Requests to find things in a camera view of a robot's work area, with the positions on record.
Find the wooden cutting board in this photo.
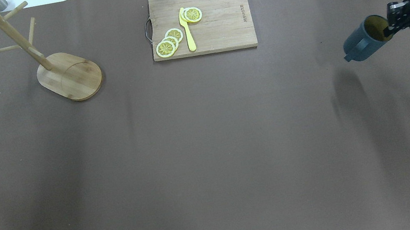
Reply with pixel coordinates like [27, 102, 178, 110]
[148, 0, 258, 61]

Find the lemon slice middle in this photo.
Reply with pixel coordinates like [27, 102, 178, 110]
[162, 36, 179, 50]

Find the brown table mat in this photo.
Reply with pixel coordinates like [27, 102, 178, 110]
[0, 0, 410, 230]

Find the lemon slice end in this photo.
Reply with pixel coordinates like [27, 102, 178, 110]
[155, 42, 176, 58]

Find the yellow plastic knife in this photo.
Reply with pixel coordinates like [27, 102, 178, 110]
[178, 7, 197, 52]

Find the lemon slice top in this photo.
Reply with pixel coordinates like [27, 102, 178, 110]
[165, 28, 183, 42]

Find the wooden cup rack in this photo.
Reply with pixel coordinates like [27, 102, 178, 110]
[0, 1, 103, 101]

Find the teal mug yellow inside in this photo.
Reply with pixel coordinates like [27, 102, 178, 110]
[343, 15, 392, 62]

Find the lemon slice under knife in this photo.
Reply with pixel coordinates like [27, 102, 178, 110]
[180, 6, 203, 23]

